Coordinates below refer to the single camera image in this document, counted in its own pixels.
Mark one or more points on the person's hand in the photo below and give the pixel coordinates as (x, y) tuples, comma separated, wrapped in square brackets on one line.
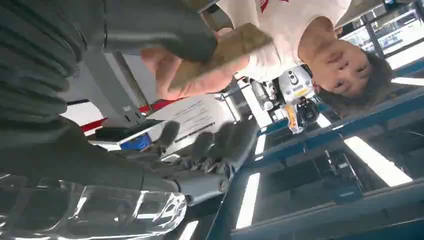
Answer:
[(159, 66)]

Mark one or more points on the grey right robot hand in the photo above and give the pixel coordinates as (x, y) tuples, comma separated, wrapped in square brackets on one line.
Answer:
[(82, 155)]

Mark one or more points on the red bar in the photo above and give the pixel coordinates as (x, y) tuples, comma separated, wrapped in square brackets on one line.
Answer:
[(94, 125)]

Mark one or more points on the white box with blue label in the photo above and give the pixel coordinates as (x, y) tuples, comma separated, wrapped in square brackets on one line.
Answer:
[(132, 140)]

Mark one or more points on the clear plastic cover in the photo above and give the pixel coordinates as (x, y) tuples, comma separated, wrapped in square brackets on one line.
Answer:
[(99, 212)]

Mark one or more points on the white printed paper sheet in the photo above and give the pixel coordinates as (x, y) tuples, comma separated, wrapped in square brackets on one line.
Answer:
[(198, 112)]

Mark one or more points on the ribbed grey right arm sleeve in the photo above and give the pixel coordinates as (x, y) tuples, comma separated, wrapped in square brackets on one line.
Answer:
[(33, 66)]

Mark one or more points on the narrow bright ceiling light strip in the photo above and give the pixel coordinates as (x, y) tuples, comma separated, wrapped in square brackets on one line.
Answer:
[(248, 198)]

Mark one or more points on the person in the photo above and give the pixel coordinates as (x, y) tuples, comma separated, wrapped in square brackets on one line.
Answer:
[(338, 63)]

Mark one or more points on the wide bright ceiling light panel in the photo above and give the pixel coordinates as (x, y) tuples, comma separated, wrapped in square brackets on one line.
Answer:
[(377, 162)]

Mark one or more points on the blue steel beam frame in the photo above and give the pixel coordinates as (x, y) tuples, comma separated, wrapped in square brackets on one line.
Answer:
[(364, 119)]

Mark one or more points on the dark window frame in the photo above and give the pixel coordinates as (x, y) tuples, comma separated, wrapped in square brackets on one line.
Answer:
[(372, 33)]

